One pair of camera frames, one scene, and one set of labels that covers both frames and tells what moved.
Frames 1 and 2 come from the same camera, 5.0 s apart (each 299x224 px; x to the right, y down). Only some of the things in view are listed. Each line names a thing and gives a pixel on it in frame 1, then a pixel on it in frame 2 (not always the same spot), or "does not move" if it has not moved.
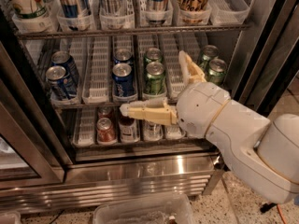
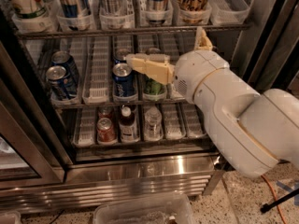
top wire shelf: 46,35 does not move
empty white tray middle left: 96,70 does not move
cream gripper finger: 152,109 to 157,65
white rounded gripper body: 200,107 to 195,72
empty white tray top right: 227,6 does not move
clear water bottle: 152,132 does not move
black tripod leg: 266,206 does not move
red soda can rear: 105,112 does not move
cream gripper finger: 192,74 to 202,40
